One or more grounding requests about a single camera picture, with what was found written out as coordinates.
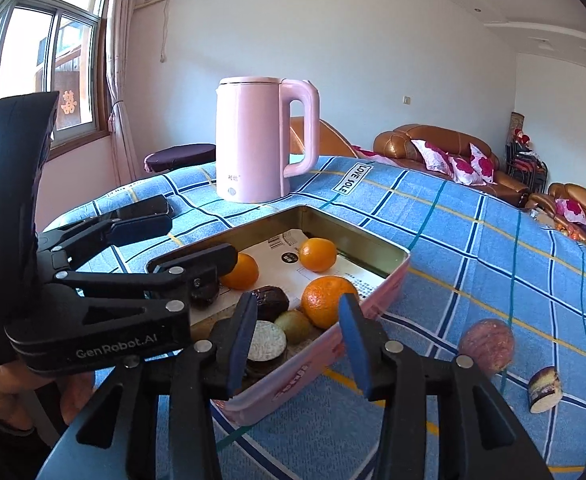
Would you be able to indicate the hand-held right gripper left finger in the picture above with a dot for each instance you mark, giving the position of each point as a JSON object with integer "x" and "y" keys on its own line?
{"x": 240, "y": 345}

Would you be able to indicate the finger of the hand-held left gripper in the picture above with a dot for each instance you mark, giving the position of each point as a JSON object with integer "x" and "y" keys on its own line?
{"x": 138, "y": 230}
{"x": 198, "y": 260}

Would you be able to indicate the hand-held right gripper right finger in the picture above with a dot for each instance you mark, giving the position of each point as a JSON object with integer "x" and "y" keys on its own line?
{"x": 355, "y": 345}

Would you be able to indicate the dark chocolate cake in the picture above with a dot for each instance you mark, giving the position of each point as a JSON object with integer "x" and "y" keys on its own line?
{"x": 270, "y": 302}
{"x": 205, "y": 294}

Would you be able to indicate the pink tin box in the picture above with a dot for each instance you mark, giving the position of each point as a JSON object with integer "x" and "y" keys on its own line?
{"x": 318, "y": 360}

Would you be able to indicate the large orange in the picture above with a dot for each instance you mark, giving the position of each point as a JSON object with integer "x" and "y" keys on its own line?
{"x": 329, "y": 301}

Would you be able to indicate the brown kiwi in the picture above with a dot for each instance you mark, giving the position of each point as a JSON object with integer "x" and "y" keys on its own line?
{"x": 295, "y": 325}

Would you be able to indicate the person's left hand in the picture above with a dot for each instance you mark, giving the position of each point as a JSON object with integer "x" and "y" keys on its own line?
{"x": 3, "y": 387}

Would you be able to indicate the small orange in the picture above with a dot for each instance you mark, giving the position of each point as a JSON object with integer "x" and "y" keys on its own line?
{"x": 318, "y": 254}
{"x": 244, "y": 271}

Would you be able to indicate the printed paper leaflet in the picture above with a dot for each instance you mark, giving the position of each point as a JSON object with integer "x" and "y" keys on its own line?
{"x": 285, "y": 280}

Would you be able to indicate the purple round stool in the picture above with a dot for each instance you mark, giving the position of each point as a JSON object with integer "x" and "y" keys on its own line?
{"x": 178, "y": 155}

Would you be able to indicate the red paper window decal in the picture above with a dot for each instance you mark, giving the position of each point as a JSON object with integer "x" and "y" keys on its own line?
{"x": 67, "y": 102}

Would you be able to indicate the pink electric kettle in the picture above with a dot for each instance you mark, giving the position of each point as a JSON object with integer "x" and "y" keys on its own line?
{"x": 253, "y": 145}

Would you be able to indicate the purple passion fruit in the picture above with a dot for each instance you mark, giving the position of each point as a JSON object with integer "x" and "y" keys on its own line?
{"x": 488, "y": 346}

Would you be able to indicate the blue plaid tablecloth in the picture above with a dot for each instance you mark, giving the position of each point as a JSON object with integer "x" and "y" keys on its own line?
{"x": 473, "y": 260}

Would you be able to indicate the pink curtain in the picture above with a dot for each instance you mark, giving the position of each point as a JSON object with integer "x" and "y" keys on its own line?
{"x": 123, "y": 60}

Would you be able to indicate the brown leather chair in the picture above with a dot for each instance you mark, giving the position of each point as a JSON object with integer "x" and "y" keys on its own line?
{"x": 325, "y": 142}

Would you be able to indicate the layered cake piece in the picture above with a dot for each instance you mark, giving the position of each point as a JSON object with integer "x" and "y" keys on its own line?
{"x": 545, "y": 389}

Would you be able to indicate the floral red white cushion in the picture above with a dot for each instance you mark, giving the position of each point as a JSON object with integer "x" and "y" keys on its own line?
{"x": 483, "y": 162}
{"x": 430, "y": 155}
{"x": 462, "y": 171}
{"x": 570, "y": 210}

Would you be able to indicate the long brown leather sofa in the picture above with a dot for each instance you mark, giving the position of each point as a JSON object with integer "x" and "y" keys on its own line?
{"x": 438, "y": 142}

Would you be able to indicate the stacked dark chairs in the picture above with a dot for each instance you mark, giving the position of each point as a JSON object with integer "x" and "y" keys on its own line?
{"x": 525, "y": 165}

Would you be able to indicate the brown leather armchair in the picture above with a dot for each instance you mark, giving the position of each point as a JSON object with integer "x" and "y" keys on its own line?
{"x": 578, "y": 192}

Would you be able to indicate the tall patterned vase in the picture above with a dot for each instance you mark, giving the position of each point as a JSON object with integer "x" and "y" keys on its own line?
{"x": 517, "y": 122}

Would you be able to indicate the window with brown frame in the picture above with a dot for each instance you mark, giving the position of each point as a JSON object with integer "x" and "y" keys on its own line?
{"x": 38, "y": 50}

